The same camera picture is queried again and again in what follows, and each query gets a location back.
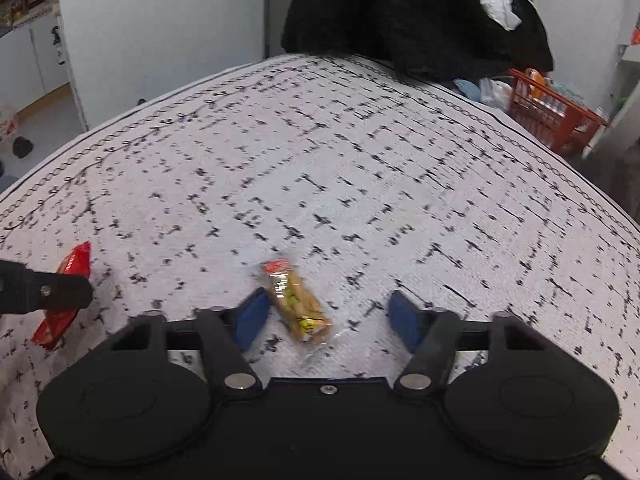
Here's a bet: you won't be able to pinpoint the clear nut bar packet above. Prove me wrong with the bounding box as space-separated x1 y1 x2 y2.
257 258 346 361

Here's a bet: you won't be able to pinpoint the crumpled white cloth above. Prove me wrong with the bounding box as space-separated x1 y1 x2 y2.
472 0 522 31

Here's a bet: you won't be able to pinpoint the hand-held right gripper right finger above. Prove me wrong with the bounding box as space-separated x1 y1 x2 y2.
389 290 553 392

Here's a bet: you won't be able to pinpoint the white cabinet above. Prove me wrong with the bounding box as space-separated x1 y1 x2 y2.
0 5 88 133

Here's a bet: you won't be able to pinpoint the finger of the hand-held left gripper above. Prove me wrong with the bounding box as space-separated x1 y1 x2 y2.
0 259 94 315

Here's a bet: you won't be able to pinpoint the light blue clothes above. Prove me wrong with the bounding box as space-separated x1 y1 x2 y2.
454 77 513 111

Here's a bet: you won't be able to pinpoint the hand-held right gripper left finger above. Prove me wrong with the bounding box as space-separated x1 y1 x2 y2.
107 287 273 392

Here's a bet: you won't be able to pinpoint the black jacket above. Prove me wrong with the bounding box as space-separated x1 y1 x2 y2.
281 0 555 83

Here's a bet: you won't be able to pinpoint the small red snack packet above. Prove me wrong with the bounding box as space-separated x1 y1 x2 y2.
31 241 93 351

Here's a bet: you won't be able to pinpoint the black-dashed white printed blanket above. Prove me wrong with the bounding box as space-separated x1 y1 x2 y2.
0 54 640 480

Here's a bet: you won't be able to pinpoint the red plastic basket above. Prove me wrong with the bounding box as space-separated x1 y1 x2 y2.
507 67 608 156

